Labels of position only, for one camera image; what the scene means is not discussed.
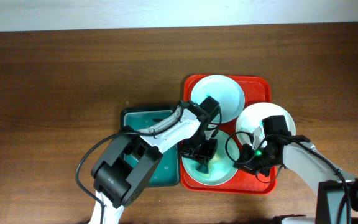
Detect red plastic tray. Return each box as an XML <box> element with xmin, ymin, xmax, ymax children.
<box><xmin>180</xmin><ymin>74</ymin><xmax>278</xmax><ymax>195</ymax></box>

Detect yellow green scrub sponge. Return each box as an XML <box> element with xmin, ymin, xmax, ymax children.
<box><xmin>196</xmin><ymin>161</ymin><xmax>215</xmax><ymax>175</ymax></box>

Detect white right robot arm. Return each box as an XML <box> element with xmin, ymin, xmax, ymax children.
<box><xmin>234</xmin><ymin>130</ymin><xmax>358</xmax><ymax>223</ymax></box>

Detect light blue plate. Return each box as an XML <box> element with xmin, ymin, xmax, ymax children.
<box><xmin>190</xmin><ymin>75</ymin><xmax>245</xmax><ymax>123</ymax></box>

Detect dark green water tray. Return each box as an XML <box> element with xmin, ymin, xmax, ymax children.
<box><xmin>120</xmin><ymin>105</ymin><xmax>180</xmax><ymax>187</ymax></box>

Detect pale green plate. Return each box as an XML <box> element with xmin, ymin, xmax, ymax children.
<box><xmin>182</xmin><ymin>131</ymin><xmax>237</xmax><ymax>186</ymax></box>

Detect white plate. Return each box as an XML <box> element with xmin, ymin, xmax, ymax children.
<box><xmin>236</xmin><ymin>102</ymin><xmax>296</xmax><ymax>150</ymax></box>

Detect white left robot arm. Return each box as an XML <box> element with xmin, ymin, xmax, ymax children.
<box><xmin>90</xmin><ymin>97</ymin><xmax>221</xmax><ymax>223</ymax></box>

